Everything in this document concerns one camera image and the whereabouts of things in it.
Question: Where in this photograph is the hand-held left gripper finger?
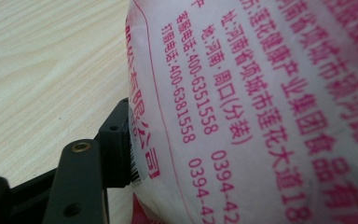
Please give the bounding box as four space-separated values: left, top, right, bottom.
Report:
94 97 135 189

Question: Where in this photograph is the pink and white plastic bag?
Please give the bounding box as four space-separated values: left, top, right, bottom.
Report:
124 0 358 224

